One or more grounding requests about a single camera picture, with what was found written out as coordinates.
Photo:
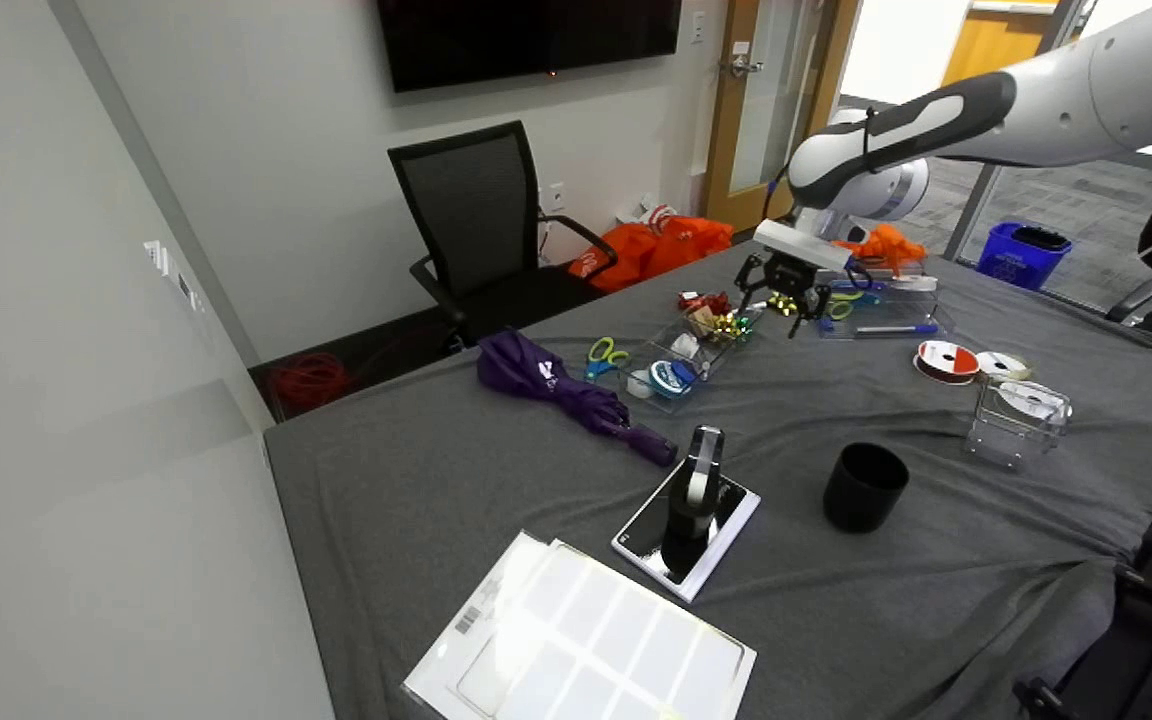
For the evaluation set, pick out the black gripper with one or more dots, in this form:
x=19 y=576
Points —
x=791 y=279

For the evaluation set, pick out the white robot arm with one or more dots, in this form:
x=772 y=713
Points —
x=1076 y=103

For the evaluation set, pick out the clear compartment case right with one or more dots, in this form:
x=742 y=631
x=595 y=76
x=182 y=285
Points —
x=884 y=308

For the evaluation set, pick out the orange cloth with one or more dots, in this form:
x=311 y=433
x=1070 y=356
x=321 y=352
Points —
x=895 y=248

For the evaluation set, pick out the orange bag on floor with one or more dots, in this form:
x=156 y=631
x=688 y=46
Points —
x=651 y=248

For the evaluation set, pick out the red and white ribbon spool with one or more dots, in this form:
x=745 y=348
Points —
x=945 y=356

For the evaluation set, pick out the green blue scissors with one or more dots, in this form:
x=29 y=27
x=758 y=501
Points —
x=606 y=352

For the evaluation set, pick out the black cup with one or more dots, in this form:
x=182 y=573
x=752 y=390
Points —
x=867 y=487

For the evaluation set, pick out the cream ribbon spool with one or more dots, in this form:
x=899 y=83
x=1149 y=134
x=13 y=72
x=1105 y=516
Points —
x=1001 y=364

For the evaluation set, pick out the blue bin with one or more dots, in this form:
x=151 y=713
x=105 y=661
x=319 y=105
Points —
x=1021 y=254

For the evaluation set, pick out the black tape dispenser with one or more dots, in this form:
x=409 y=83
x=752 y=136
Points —
x=694 y=495

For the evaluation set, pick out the grey table cloth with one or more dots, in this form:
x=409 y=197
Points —
x=400 y=499

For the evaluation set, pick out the small clear plastic box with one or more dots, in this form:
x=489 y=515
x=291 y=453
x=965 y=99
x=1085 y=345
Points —
x=1006 y=437

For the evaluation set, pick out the purple folded umbrella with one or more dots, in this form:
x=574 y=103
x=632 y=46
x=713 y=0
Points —
x=516 y=364

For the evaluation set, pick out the black office chair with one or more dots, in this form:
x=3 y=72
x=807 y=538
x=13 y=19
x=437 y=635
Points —
x=478 y=209

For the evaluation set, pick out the white label sheet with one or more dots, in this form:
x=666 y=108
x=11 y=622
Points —
x=552 y=635

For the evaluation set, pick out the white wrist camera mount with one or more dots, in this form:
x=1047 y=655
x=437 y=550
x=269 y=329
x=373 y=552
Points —
x=800 y=245

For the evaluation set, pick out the wall mounted television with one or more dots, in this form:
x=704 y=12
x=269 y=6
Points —
x=460 y=40

